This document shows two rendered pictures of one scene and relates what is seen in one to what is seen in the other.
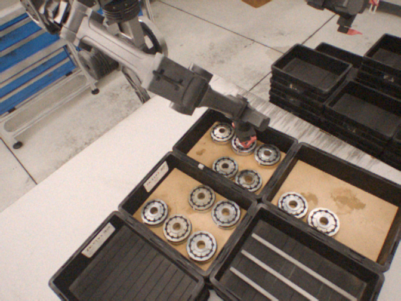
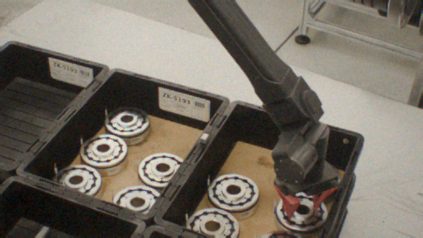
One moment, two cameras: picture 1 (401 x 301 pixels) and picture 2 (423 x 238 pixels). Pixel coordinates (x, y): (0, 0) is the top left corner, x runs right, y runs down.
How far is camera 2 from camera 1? 0.96 m
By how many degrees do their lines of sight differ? 46
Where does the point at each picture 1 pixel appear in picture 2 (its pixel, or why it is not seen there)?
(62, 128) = (359, 77)
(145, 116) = (349, 102)
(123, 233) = not seen: hidden behind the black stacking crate
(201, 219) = (127, 184)
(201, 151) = (266, 164)
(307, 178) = not seen: outside the picture
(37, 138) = (325, 56)
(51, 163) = not seen: hidden behind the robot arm
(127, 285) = (21, 126)
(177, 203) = (150, 151)
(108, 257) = (57, 99)
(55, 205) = (146, 52)
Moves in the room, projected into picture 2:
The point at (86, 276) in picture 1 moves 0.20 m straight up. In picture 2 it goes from (30, 87) to (20, 17)
